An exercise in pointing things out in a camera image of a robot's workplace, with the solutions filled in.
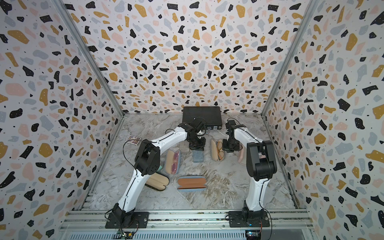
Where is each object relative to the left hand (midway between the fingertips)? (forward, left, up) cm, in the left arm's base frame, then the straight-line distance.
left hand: (207, 149), depth 95 cm
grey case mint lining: (-3, +6, -3) cm, 8 cm away
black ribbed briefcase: (+32, -4, -4) cm, 33 cm away
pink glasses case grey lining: (-8, -21, +1) cm, 22 cm away
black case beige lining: (-19, +29, -3) cm, 35 cm away
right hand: (+1, -13, -3) cm, 13 cm away
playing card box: (+9, +50, -4) cm, 51 cm away
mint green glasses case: (-22, +22, +21) cm, 38 cm away
